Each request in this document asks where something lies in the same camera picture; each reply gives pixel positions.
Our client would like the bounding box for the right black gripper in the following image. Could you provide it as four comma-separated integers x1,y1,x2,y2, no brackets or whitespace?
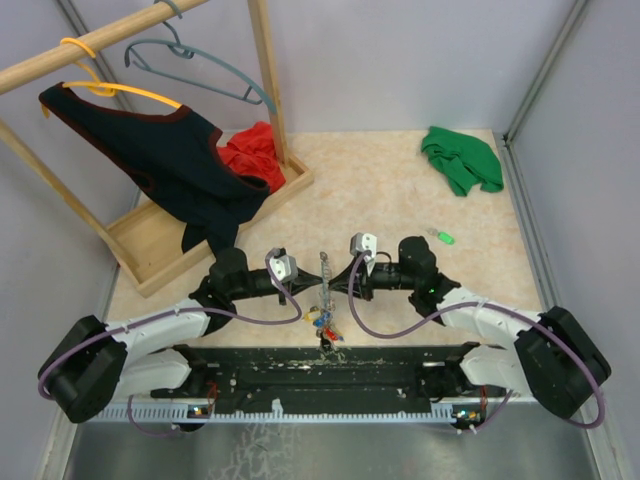
328,256,417,302

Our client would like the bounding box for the bunch of tagged keys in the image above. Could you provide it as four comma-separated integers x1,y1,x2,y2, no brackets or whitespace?
303,306,344,352

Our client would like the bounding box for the green tagged key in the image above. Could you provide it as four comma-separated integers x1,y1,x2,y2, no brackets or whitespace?
427,228,455,245

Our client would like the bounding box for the large keyring with blue handle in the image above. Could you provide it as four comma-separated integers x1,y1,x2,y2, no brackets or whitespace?
319,251,335,313

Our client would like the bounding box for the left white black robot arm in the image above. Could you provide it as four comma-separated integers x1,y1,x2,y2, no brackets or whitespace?
37,247,321,424

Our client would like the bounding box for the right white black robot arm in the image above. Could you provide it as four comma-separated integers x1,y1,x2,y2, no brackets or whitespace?
328,233,611,429

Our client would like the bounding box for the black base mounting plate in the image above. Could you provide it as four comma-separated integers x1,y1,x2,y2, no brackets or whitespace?
151,343,481,415

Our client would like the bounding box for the red crumpled cloth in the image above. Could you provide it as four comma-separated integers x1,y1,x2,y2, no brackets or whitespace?
217,121,286,194

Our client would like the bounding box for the wooden clothes rack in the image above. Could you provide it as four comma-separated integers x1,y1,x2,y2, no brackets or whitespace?
1,1,314,297

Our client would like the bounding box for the green crumpled cloth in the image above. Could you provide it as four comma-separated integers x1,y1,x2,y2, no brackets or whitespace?
420,126,504,197

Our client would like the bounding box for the dark navy tank top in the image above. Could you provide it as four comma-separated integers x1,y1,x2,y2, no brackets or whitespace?
39,84,270,252

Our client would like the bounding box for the grey-blue plastic hanger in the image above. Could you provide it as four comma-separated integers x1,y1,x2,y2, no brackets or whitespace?
121,1,280,125

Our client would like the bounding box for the yellow plastic hanger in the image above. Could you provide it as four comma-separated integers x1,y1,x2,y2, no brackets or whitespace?
41,37,182,118

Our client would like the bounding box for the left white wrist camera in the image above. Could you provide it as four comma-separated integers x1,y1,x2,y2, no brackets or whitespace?
265,248,299,288

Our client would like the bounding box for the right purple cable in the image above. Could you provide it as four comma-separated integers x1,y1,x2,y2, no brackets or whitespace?
347,252,606,434

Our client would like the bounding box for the purple cable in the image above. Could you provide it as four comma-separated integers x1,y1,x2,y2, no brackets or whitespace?
38,249,304,439
347,252,606,434

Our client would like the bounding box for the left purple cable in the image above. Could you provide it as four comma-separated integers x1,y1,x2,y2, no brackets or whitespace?
38,249,304,439

